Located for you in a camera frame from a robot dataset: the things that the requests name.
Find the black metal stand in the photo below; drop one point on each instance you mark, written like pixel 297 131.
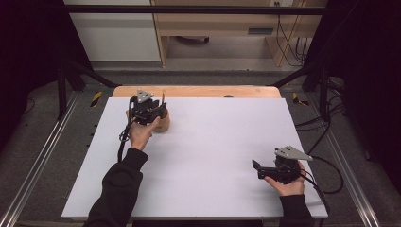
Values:
pixel 324 94
pixel 62 94

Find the white table cover board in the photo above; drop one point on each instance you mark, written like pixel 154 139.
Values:
pixel 208 164

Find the light wooden desk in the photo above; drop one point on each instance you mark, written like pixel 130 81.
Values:
pixel 217 23

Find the black curtain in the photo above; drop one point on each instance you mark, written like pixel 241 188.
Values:
pixel 369 78
pixel 31 47

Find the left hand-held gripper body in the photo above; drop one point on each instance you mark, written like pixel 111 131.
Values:
pixel 143 108

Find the brown cup with animal figure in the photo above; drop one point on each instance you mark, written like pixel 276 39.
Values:
pixel 163 123

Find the white cabinet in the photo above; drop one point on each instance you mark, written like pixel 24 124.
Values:
pixel 116 38

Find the aluminium floor rail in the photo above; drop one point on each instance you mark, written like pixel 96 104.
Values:
pixel 346 170
pixel 38 164

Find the person's left hand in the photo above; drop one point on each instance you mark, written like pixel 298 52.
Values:
pixel 140 134

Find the black and wood pen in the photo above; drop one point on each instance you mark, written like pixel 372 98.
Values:
pixel 163 96

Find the person's right hand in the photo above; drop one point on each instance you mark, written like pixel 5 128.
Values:
pixel 291 187

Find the black horizontal frame bar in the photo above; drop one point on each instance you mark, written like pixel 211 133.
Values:
pixel 195 9

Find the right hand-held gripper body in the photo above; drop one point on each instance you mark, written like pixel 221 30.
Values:
pixel 288 167

